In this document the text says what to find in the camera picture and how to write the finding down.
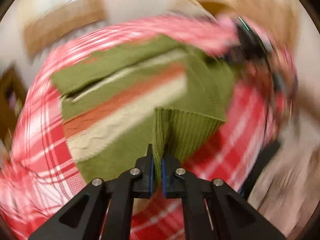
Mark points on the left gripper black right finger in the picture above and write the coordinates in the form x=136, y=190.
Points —
x=212, y=209

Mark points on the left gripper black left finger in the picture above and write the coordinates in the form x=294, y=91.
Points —
x=102, y=209

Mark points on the green orange cream striped sweater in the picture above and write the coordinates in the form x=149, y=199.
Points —
x=157, y=92

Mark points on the pink folded quilt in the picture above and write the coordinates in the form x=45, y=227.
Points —
x=235, y=27

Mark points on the cream wooden headboard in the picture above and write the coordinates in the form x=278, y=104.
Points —
x=208, y=9

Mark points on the red plaid bed sheet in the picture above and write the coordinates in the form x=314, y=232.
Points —
x=42, y=176

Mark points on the dark brown wooden desk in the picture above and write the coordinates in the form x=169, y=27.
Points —
x=13, y=96

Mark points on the beige patterned window curtain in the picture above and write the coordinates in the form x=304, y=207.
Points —
x=53, y=24

